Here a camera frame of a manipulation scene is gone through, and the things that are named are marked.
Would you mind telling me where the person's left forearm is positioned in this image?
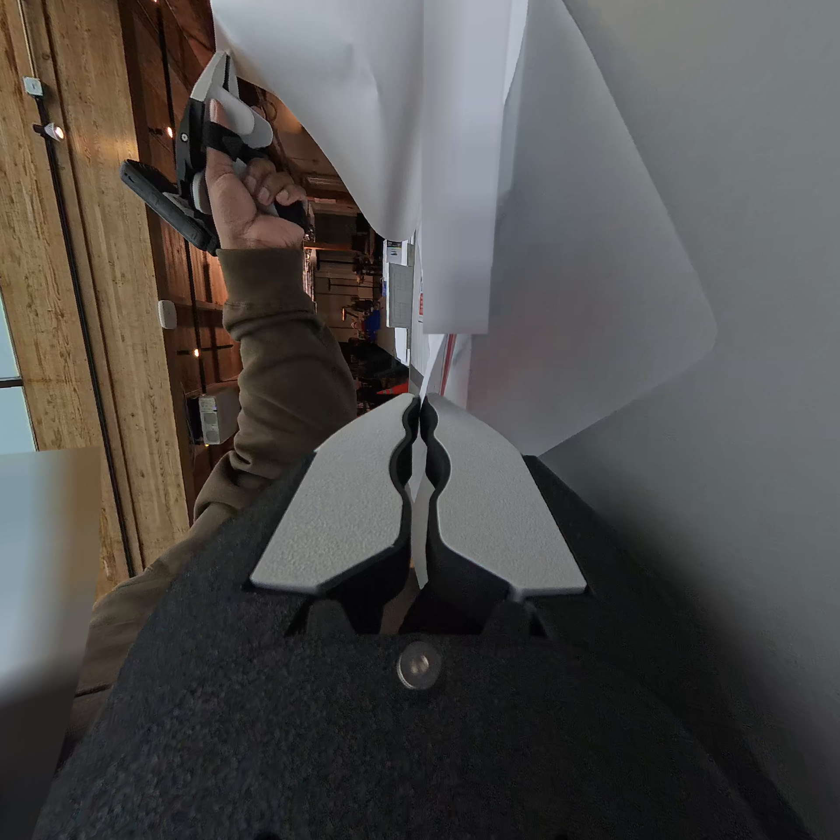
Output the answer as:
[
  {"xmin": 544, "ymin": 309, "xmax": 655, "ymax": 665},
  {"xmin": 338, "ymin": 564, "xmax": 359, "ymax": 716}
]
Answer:
[{"xmin": 75, "ymin": 246, "xmax": 360, "ymax": 697}]

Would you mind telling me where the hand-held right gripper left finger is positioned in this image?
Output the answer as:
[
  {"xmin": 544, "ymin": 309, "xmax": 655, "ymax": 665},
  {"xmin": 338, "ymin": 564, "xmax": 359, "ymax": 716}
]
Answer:
[{"xmin": 248, "ymin": 392, "xmax": 422, "ymax": 636}]

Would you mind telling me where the large white paper sheet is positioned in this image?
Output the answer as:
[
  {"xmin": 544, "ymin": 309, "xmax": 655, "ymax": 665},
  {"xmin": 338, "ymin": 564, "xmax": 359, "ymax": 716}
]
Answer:
[
  {"xmin": 210, "ymin": 0, "xmax": 530, "ymax": 337},
  {"xmin": 407, "ymin": 0, "xmax": 718, "ymax": 592}
]

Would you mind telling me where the white notice board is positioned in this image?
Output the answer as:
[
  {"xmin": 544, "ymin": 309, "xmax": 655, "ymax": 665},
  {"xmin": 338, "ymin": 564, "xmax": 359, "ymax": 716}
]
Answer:
[{"xmin": 382, "ymin": 238, "xmax": 416, "ymax": 329}]

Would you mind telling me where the person's left hand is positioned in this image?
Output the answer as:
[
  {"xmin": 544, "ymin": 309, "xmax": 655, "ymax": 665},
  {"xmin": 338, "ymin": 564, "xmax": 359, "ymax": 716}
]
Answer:
[{"xmin": 203, "ymin": 147, "xmax": 311, "ymax": 252}]

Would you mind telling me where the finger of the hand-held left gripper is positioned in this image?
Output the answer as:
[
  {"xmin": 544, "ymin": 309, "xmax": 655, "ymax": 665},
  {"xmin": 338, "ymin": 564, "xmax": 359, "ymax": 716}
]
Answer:
[{"xmin": 196, "ymin": 50, "xmax": 240, "ymax": 102}]

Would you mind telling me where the black wall conduit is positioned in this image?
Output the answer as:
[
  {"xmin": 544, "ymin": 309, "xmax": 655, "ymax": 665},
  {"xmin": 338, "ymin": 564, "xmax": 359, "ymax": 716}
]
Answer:
[{"xmin": 43, "ymin": 134, "xmax": 135, "ymax": 575}]

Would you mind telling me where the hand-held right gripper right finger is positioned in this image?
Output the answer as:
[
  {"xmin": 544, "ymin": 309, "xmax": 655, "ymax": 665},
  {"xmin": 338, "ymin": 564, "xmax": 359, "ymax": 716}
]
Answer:
[{"xmin": 419, "ymin": 392, "xmax": 589, "ymax": 636}]

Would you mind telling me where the white wall speaker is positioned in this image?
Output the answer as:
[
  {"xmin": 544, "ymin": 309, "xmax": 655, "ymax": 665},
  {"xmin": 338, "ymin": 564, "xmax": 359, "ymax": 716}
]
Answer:
[{"xmin": 198, "ymin": 387, "xmax": 240, "ymax": 448}]

